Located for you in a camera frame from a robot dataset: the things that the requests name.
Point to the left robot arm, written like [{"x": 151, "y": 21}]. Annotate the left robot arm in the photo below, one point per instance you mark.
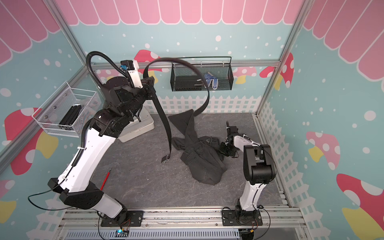
[{"x": 74, "y": 185}]

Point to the black leather belt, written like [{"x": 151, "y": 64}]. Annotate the black leather belt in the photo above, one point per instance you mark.
[{"x": 158, "y": 106}]

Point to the black trousers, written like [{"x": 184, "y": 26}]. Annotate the black trousers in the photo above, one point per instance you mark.
[{"x": 200, "y": 154}]

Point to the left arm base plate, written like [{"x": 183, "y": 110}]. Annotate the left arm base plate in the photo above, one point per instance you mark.
[{"x": 135, "y": 218}]

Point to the black box in basket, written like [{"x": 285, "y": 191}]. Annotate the black box in basket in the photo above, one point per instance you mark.
[{"x": 186, "y": 83}]

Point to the blue white gloves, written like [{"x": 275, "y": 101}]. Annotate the blue white gloves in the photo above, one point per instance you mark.
[{"x": 212, "y": 81}]

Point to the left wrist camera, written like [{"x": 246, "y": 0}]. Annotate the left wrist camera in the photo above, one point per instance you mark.
[{"x": 131, "y": 69}]

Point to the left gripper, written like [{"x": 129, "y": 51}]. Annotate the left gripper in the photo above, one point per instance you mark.
[{"x": 148, "y": 85}]

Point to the white wire wall basket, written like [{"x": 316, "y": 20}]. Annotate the white wire wall basket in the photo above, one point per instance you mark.
[{"x": 67, "y": 110}]

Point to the red handled tool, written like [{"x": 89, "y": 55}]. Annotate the red handled tool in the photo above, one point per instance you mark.
[{"x": 105, "y": 179}]

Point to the green lit circuit board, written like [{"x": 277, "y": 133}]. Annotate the green lit circuit board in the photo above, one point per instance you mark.
[{"x": 121, "y": 233}]

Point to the white plastic toolbox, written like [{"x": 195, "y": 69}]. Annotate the white plastic toolbox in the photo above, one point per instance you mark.
[{"x": 137, "y": 128}]

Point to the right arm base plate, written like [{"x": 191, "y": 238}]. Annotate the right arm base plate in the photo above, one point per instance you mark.
[{"x": 241, "y": 218}]

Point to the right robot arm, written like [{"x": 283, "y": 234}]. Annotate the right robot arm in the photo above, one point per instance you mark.
[{"x": 259, "y": 170}]

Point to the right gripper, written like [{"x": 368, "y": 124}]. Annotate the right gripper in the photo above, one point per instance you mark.
[{"x": 221, "y": 149}]

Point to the black wire wall basket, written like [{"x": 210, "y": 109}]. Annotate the black wire wall basket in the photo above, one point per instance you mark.
[{"x": 216, "y": 70}]

